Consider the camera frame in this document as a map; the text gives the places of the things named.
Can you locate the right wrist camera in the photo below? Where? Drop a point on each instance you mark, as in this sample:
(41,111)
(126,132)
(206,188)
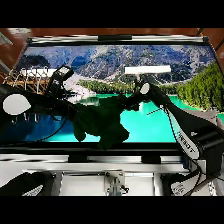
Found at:
(137,86)

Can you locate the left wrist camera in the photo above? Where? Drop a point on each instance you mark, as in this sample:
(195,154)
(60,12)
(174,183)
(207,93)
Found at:
(61,73)

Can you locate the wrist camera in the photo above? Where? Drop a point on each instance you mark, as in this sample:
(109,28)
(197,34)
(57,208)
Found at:
(137,86)
(61,73)

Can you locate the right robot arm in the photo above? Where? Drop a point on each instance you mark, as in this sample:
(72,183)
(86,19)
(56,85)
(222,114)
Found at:
(196,133)

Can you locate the silver frame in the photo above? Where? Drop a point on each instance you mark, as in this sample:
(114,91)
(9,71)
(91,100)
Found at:
(100,166)

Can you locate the dark green T-shirt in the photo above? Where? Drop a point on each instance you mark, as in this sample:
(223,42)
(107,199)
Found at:
(100,121)

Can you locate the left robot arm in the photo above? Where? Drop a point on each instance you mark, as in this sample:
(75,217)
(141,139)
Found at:
(36,105)

